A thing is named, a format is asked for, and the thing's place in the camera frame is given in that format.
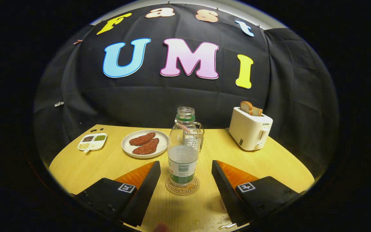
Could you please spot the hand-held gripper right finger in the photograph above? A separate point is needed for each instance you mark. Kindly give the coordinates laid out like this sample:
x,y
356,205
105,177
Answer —
x,y
229,196

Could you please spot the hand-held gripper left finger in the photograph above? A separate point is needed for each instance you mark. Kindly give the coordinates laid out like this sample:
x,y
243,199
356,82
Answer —
x,y
142,196

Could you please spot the round cork coaster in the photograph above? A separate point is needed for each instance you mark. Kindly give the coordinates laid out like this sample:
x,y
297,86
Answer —
x,y
169,188

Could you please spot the clear plastic juice bottle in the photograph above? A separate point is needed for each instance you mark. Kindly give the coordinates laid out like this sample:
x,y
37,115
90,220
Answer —
x,y
183,161

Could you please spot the wooden table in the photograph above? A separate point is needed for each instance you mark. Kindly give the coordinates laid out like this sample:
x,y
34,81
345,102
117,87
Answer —
x,y
108,167

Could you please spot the brown meat patty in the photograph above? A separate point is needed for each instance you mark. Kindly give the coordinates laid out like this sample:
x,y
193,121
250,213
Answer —
x,y
142,139
146,148

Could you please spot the white round plate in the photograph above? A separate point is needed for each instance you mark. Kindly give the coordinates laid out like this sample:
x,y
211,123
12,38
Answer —
x,y
127,146

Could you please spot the white toaster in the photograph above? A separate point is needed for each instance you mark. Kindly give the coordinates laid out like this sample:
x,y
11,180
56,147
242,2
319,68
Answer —
x,y
248,130

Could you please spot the white divided condiment tray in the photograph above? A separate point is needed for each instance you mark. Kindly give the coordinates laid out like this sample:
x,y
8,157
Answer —
x,y
92,142

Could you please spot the short toast slice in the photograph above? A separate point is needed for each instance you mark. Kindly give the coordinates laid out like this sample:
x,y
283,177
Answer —
x,y
257,111

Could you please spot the tall toast slice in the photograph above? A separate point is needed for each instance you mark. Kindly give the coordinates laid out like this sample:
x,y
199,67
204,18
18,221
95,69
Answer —
x,y
245,108

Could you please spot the black backdrop cloth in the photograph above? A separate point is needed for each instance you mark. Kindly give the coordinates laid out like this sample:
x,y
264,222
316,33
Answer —
x,y
159,100

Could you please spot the silver backdrop clip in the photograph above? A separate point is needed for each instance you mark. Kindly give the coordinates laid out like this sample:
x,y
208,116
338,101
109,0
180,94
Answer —
x,y
59,104

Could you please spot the copper backdrop clip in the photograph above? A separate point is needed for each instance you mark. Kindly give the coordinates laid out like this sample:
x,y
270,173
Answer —
x,y
77,42

